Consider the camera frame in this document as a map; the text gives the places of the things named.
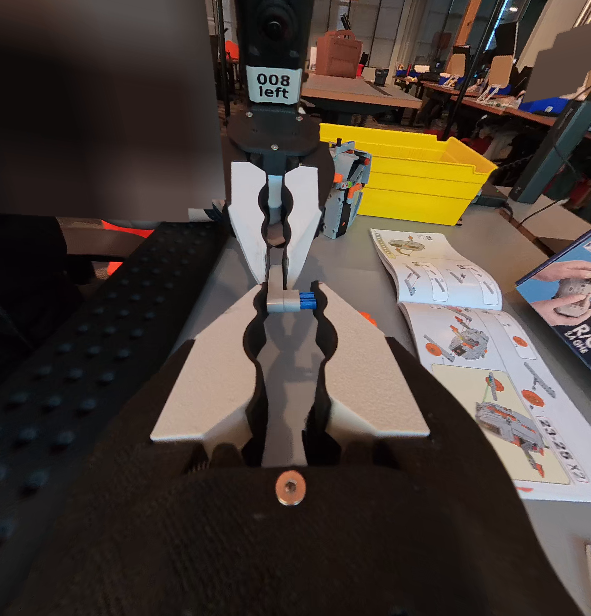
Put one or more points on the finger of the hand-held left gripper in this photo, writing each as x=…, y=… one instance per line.
x=245, y=211
x=307, y=207

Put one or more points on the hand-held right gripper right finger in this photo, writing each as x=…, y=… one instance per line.
x=372, y=394

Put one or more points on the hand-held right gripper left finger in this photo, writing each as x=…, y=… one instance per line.
x=204, y=394

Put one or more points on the blue connector pin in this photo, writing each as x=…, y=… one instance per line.
x=307, y=300

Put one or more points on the grey angled building beam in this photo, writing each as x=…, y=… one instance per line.
x=281, y=303

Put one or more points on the grey desk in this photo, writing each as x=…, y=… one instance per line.
x=353, y=269

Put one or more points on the person's left hand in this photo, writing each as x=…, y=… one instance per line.
x=276, y=236

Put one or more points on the grey toy vehicle model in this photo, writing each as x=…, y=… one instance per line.
x=341, y=211

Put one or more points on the orange toy wheel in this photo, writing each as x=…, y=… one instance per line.
x=367, y=317

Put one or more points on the grey background table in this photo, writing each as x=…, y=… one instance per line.
x=353, y=91

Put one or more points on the brown bag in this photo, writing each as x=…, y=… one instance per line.
x=338, y=53

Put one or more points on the yellow plastic bin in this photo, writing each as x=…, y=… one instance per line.
x=411, y=202

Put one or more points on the black perforated board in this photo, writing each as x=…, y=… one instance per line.
x=107, y=337

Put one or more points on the orange chair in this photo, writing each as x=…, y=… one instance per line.
x=132, y=230

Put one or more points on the small black container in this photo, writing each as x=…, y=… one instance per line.
x=382, y=77

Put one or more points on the open instruction manual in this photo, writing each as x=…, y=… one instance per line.
x=444, y=284

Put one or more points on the long cluttered table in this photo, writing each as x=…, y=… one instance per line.
x=492, y=108

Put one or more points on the dark printed toy box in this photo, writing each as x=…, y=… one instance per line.
x=564, y=298

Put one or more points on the blue plastic bin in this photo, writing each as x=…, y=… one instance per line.
x=548, y=106

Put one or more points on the dark green post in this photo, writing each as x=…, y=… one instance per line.
x=545, y=154

